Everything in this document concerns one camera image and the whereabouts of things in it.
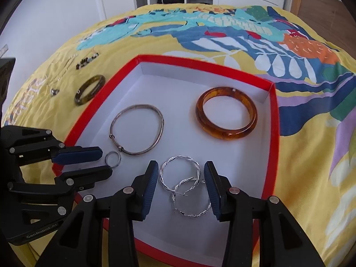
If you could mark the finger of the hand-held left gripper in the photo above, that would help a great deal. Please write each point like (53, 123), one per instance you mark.
(89, 175)
(78, 155)

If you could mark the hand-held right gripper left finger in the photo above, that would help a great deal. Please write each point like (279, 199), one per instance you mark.
(148, 189)

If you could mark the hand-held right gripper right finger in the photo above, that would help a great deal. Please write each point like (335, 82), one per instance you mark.
(212, 189)

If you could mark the twisted silver hoop earring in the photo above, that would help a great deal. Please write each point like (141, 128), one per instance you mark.
(192, 215)
(178, 158)

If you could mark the red jewelry box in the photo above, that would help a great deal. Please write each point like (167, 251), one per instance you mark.
(236, 158)

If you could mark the thin silver bangle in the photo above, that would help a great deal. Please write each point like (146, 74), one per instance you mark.
(161, 128)

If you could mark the amber resin bangle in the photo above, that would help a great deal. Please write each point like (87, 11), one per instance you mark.
(200, 116)

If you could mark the olive brown bangle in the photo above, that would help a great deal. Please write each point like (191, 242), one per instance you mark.
(83, 94)

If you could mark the yellow dinosaur printed blanket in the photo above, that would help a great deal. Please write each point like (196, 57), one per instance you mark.
(306, 158)

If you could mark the wooden headboard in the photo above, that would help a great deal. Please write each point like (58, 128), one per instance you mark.
(325, 16)

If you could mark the wall light switch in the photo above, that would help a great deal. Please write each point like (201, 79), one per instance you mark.
(3, 50)

